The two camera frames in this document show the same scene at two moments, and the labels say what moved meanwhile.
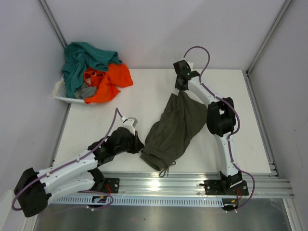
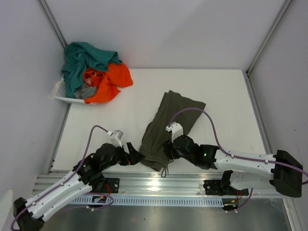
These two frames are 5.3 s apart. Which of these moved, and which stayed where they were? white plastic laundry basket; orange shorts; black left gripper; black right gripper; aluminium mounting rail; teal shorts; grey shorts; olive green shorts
Moved: black right gripper; black left gripper; olive green shorts
Stayed: orange shorts; teal shorts; aluminium mounting rail; grey shorts; white plastic laundry basket
